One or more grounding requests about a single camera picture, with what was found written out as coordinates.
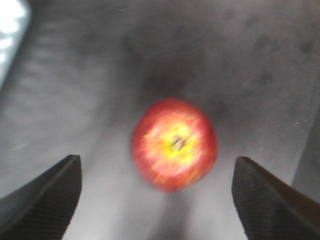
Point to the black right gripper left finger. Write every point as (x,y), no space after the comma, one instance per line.
(43,208)

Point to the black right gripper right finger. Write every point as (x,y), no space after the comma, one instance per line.
(268,208)

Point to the red apple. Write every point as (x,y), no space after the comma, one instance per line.
(174,145)

